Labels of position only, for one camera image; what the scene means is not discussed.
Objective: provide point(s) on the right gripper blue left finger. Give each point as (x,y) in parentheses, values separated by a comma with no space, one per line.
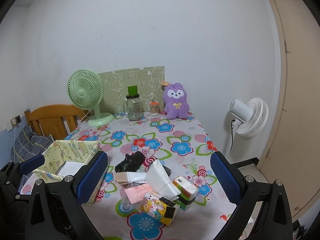
(87,180)

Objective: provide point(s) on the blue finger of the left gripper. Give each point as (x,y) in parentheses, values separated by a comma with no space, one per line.
(33,163)

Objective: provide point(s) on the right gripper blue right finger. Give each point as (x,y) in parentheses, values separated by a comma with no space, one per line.
(229,177)

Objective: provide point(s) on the beige white socks pack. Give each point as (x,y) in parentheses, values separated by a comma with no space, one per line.
(130,177)

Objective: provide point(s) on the black sock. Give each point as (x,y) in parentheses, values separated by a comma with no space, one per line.
(131,163)

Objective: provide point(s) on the orange green tissue pack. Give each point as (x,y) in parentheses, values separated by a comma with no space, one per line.
(188,192)

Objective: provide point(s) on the pink paper packet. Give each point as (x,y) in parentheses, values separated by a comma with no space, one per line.
(136,194)

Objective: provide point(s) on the white tissue pack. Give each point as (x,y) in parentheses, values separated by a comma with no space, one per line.
(160,182)

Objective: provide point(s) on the yellow cartoon tissue pack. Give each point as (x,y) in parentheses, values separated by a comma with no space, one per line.
(159,208)

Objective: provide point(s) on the plaid grey pillow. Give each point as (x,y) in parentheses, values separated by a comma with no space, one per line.
(28,144)

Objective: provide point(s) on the yellow cartoon fabric storage box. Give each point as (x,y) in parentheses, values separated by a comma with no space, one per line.
(61,151)

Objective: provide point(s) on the beige door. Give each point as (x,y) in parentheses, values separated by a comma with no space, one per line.
(291,153)

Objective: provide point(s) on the floral tablecloth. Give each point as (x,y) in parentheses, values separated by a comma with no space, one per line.
(183,148)

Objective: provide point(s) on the white standing fan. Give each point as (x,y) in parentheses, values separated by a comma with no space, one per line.
(249,118)

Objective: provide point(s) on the glass jar with green lid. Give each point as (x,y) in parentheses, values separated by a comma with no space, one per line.
(132,105)

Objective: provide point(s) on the green desk fan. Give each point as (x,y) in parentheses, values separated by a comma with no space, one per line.
(85,89)

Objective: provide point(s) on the small toothpick jar orange lid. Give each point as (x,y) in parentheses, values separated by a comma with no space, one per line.
(154,108)

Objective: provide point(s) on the purple bunny plush toy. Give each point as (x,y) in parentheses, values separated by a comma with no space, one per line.
(175,101)

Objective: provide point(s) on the green patterned board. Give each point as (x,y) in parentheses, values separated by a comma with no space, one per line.
(119,84)

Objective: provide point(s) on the wall power socket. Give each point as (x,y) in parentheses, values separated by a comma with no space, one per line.
(15,121)

